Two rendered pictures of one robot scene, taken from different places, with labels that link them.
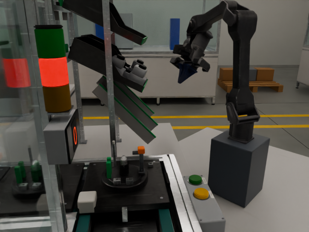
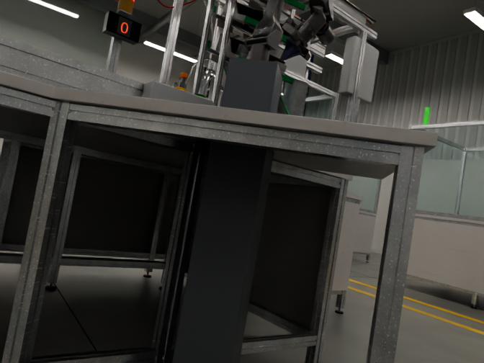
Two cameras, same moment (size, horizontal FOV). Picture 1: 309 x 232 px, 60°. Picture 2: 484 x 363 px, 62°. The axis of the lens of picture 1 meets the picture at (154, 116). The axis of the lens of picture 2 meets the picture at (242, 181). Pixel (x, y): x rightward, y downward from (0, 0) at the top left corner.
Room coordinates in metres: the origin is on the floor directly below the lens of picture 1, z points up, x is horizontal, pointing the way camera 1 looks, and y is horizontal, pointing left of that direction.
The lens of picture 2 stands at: (0.20, -1.29, 0.65)
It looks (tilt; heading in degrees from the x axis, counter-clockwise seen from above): 3 degrees up; 58
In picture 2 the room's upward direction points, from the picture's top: 10 degrees clockwise
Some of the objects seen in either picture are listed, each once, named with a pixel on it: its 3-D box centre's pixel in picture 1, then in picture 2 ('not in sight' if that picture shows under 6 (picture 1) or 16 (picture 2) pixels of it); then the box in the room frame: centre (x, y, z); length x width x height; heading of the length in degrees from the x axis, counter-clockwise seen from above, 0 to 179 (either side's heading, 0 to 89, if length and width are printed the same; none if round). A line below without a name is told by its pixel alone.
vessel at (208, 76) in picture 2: not in sight; (207, 88); (1.22, 0.95, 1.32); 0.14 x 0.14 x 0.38
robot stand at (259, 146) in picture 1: (237, 165); (251, 101); (0.81, -0.28, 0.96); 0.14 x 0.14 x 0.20; 47
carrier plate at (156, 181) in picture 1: (124, 182); not in sight; (0.70, 0.09, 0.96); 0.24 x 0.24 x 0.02; 6
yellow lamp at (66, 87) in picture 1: (56, 96); (125, 7); (0.50, 0.19, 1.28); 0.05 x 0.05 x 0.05
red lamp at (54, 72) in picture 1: (53, 70); not in sight; (0.50, 0.19, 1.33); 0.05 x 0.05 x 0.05
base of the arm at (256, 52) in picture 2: (241, 129); (258, 58); (0.81, -0.28, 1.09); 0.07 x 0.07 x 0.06; 47
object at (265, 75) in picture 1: (248, 78); not in sight; (5.94, -2.12, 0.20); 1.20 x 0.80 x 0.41; 92
